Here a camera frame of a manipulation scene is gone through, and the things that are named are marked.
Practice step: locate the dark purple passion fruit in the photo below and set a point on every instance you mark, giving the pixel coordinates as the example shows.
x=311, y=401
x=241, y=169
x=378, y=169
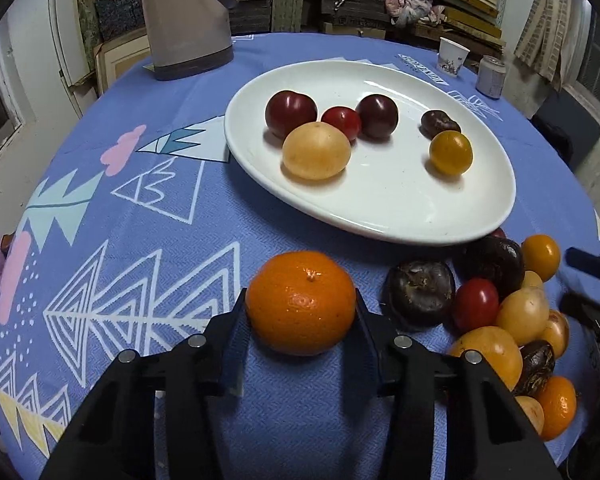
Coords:
x=496, y=259

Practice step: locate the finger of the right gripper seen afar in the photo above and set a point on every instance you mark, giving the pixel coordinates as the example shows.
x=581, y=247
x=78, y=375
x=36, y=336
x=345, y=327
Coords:
x=583, y=261

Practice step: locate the orange yellow oblong fruit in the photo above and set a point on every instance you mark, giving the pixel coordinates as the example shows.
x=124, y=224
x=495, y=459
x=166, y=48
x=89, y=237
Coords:
x=557, y=333

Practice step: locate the pale orange round fruit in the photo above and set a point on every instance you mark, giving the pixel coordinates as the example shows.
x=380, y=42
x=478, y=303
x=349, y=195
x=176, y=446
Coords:
x=316, y=151

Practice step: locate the beige thermos jug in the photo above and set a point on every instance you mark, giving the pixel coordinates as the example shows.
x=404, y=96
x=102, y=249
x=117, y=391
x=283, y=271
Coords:
x=188, y=37

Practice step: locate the yellow orange round fruit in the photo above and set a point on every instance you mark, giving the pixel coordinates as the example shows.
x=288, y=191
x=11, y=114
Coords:
x=541, y=255

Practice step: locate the blue patterned tablecloth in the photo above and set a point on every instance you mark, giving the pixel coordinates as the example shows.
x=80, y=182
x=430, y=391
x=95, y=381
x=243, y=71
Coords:
x=145, y=226

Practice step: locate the white paper cup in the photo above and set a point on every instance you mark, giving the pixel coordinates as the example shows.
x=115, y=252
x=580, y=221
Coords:
x=451, y=56

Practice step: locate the white oval plate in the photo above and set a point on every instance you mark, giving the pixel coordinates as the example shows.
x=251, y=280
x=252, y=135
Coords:
x=388, y=191

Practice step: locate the dark patterned passion fruit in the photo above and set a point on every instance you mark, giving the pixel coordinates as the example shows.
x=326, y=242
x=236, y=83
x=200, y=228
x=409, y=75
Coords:
x=538, y=363

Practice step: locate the yellow orange tomato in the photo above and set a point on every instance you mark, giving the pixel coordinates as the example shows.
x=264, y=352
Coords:
x=450, y=153

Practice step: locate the dark brown flat fruit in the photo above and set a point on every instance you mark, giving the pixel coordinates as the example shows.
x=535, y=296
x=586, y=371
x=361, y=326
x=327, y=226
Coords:
x=435, y=121

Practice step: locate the red cherry tomato back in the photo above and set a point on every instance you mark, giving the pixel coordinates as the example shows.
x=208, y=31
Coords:
x=499, y=232

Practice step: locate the red cherry tomato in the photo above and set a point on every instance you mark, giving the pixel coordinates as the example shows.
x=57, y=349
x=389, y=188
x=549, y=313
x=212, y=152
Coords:
x=476, y=305
x=499, y=232
x=345, y=120

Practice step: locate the striped hanging cloth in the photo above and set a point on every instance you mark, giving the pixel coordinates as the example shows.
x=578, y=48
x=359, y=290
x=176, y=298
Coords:
x=551, y=38

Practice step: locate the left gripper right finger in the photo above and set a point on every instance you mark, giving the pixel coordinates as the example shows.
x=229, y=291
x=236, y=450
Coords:
x=488, y=436

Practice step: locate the silver drink can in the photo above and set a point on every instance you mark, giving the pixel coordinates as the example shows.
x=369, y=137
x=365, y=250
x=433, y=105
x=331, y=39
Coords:
x=491, y=77

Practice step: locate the large dark red plum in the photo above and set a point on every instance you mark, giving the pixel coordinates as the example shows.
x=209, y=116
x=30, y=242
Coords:
x=287, y=110

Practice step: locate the dark brown fruit back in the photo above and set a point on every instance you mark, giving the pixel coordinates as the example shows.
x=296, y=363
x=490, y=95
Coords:
x=418, y=295

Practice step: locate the large pale orange fruit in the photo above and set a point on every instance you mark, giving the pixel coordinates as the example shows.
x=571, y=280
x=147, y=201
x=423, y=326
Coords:
x=497, y=347

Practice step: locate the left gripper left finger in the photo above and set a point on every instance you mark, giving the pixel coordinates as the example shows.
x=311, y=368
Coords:
x=112, y=434

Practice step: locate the pink crumpled cloth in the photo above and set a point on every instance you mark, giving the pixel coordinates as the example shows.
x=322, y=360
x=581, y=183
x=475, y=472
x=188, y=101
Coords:
x=409, y=12

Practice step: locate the small dark red plum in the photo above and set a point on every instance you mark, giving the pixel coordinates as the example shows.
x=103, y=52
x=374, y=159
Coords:
x=379, y=116

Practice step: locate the small tan round fruit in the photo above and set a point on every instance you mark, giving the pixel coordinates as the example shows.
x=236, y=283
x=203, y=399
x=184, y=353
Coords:
x=532, y=280

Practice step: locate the finger of the right gripper afar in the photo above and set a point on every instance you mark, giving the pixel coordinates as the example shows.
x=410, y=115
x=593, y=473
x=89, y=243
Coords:
x=583, y=309

